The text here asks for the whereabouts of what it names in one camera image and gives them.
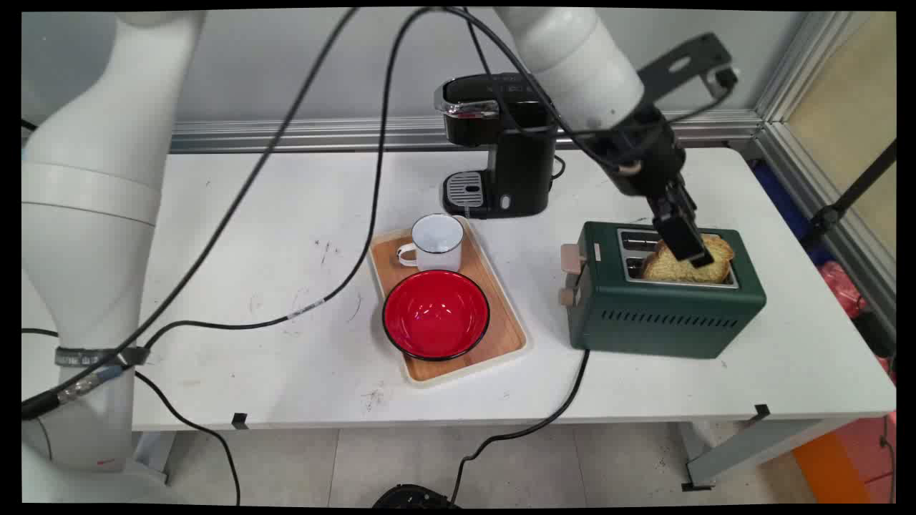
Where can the black round floor object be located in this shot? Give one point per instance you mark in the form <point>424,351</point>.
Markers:
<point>411,497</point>

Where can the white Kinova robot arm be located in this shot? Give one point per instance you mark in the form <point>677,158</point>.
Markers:
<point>93,214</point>

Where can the wooden tray white rim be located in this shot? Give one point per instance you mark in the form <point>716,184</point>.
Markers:
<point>504,336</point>

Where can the red plastic bag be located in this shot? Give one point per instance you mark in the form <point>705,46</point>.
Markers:
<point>841,286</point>

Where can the dark green toaster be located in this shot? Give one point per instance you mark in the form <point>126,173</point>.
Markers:
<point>665,322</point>

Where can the white enamel mug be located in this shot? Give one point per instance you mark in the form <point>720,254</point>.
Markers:
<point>436,236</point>

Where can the black tripod stand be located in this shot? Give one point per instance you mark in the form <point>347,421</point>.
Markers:
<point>851,189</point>

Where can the black coffee machine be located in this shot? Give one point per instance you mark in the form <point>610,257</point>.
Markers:
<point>522,179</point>

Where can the beige toaster knob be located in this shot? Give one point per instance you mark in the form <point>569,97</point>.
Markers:
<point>567,297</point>

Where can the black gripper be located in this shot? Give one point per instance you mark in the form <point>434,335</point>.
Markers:
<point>644,154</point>

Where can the aluminium frame rail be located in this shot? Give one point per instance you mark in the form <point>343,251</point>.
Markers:
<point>322,132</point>

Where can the beige toaster lever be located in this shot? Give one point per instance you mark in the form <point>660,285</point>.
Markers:
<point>571,259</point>

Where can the red bowl black rim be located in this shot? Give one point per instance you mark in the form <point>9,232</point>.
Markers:
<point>436,315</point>

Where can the orange floor object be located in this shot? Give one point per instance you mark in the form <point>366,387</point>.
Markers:
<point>830,468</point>

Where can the black table edge clip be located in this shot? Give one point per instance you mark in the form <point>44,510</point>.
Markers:
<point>240,421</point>
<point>762,412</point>

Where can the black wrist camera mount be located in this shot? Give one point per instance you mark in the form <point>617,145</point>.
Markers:
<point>687,64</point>

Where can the grey table leg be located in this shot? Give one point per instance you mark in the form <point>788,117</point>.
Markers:
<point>744,447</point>

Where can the toasted bread slice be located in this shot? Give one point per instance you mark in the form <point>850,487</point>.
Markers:
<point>673,270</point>

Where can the aluminium frame with beige panel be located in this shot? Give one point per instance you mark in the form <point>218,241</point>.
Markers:
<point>844,107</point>

